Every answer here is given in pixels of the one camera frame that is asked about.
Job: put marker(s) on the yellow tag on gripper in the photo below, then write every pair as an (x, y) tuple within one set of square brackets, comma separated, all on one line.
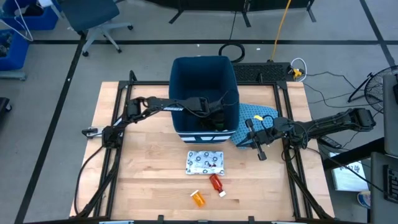
[(258, 117)]

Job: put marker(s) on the red pill bottle white cap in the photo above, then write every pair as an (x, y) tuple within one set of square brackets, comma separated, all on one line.
[(216, 183)]

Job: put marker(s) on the blue plastic bin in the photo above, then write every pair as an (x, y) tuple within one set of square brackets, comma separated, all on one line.
[(17, 53), (40, 21)]

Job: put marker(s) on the black side desk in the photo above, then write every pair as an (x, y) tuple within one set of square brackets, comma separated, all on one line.
[(382, 186)]

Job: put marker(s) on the grey monitor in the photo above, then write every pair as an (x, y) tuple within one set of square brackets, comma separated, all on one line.
[(390, 124)]

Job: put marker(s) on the white printed paper sheet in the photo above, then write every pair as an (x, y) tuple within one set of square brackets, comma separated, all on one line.
[(348, 179)]

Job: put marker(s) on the black remote control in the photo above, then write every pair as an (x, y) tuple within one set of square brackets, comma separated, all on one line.
[(331, 142)]

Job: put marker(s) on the black room divider panel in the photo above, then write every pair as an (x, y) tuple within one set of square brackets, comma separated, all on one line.
[(217, 3)]

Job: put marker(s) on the blue yellow round object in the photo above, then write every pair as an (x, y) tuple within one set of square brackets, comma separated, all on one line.
[(364, 199)]

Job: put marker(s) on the dark blue office chair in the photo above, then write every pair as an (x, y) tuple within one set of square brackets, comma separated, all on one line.
[(90, 12)]

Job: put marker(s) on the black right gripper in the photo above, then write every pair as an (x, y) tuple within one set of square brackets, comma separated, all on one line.
[(273, 132)]

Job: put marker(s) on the white printed plastic package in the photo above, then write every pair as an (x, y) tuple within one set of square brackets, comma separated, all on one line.
[(205, 161)]

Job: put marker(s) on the black aluminium table frame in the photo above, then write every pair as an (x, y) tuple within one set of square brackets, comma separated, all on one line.
[(281, 84)]

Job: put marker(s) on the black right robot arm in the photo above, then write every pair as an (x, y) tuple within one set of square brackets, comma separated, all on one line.
[(335, 121)]

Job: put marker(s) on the yellow plug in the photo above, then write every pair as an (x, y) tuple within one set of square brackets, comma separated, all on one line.
[(297, 73)]

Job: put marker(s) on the black perforated box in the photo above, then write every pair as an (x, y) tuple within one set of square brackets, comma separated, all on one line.
[(261, 72)]

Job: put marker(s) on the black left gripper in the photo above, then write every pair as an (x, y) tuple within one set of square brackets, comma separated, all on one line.
[(214, 113)]

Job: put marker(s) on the blue patterned cloth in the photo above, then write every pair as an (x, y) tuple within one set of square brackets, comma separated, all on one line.
[(245, 113)]

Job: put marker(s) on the orange pill bottle white cap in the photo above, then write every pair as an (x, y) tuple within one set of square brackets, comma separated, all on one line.
[(198, 199)]

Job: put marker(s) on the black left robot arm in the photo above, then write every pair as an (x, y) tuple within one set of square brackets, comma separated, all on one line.
[(155, 102)]

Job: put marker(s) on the black floor fan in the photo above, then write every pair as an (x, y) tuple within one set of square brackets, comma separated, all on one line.
[(376, 90)]

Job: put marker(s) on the navy white-striped fabric basket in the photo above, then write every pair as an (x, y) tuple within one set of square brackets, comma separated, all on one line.
[(202, 77)]

